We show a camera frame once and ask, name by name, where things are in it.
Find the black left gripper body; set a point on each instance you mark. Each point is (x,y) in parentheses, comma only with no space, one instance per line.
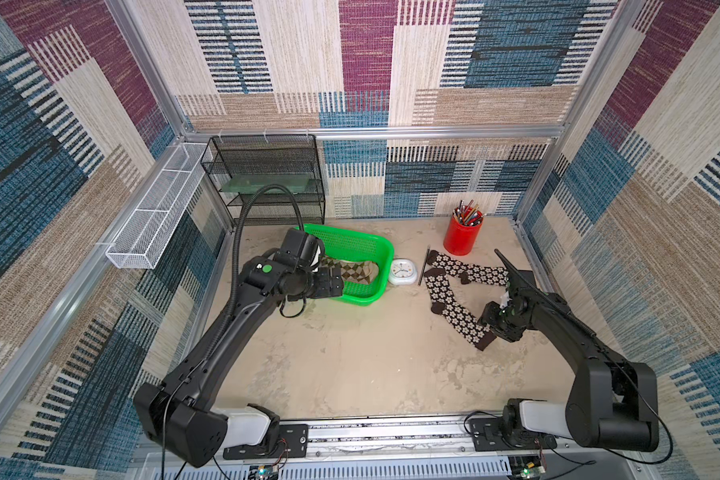
(322,284)

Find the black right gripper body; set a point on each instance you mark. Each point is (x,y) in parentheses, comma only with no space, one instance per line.
(495,316)

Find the brown argyle sock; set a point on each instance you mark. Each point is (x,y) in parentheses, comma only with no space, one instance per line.
(363,273)

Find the brown floral sock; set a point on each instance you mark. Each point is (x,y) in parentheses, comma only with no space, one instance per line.
(443,264)
(445,304)

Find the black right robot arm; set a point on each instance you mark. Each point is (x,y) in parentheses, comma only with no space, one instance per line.
(612,403)

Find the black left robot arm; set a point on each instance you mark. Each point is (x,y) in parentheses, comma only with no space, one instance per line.
(177,413)

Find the small white alarm clock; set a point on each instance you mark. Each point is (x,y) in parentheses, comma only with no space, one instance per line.
(403,272)

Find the black pencil on table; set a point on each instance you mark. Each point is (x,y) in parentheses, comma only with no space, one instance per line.
(424,266)

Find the red pencil cup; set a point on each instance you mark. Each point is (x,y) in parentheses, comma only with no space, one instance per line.
(463,229)

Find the green mat on shelf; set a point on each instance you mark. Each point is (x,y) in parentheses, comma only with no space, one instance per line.
(249,184)

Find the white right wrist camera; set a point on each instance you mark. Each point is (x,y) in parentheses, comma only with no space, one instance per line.
(505,300)

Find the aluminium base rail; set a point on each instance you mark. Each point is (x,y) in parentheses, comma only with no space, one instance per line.
(441,446)

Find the black wire mesh shelf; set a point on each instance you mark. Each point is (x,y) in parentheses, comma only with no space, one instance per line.
(238,166)

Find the white wire mesh tray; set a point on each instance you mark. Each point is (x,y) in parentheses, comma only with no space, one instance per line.
(142,240)

